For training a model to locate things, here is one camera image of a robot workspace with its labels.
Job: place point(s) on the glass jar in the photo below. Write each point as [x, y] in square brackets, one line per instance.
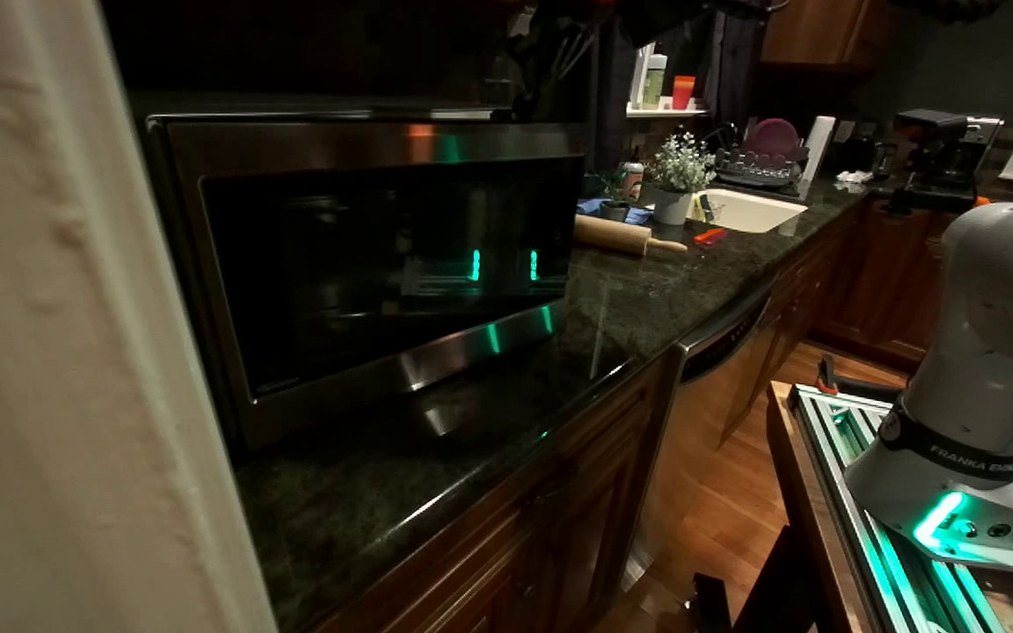
[630, 179]

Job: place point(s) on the dish rack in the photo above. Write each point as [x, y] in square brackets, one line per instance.
[758, 173]

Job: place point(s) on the white cutting board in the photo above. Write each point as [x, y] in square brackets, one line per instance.
[816, 152]

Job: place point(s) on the wooden wall cabinet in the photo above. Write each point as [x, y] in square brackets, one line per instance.
[827, 33]

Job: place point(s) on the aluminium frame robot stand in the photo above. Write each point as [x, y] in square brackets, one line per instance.
[879, 584]

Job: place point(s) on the potted plant in white pot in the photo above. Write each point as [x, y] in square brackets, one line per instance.
[681, 169]

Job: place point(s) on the black coffee machine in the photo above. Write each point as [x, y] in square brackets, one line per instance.
[932, 152]

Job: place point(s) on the stainless steel microwave body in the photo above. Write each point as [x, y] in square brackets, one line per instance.
[298, 105]

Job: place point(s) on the wooden rolling pin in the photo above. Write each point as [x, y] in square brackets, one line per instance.
[616, 233]

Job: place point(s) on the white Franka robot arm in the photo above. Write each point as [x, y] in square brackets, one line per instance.
[985, 337]

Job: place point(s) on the orange cup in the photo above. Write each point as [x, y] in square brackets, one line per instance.
[683, 91]

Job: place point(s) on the wooden corner base cabinets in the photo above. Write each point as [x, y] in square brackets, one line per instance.
[879, 285]

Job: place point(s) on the small orange utensil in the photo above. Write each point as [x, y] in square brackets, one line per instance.
[708, 235]

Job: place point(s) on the white crumpled cloth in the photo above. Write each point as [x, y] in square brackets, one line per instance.
[851, 179]

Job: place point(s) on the wooden base cabinet with knob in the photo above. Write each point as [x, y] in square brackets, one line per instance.
[555, 527]

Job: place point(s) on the purple plate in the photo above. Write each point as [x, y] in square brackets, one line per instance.
[772, 139]

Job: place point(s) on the white wall shelf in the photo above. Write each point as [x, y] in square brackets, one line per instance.
[665, 113]

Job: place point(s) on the blue cloth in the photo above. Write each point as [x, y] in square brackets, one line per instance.
[615, 213]

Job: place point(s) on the white kitchen sink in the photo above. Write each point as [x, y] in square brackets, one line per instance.
[746, 213]

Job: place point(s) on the stainless steel microwave oven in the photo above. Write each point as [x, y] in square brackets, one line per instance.
[389, 256]

